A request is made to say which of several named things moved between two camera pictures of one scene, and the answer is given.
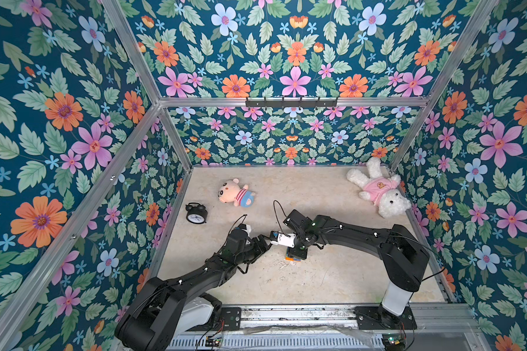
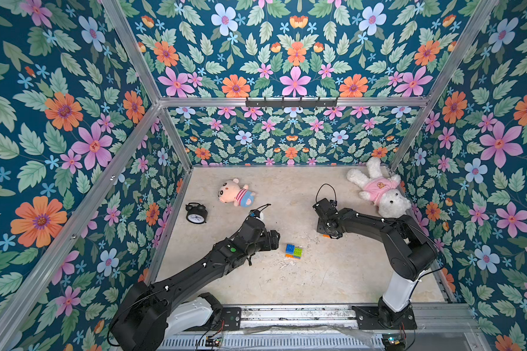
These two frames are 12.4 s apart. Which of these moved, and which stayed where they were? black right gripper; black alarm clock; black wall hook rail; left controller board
Moved: black right gripper
Stayed: left controller board; black wall hook rail; black alarm clock
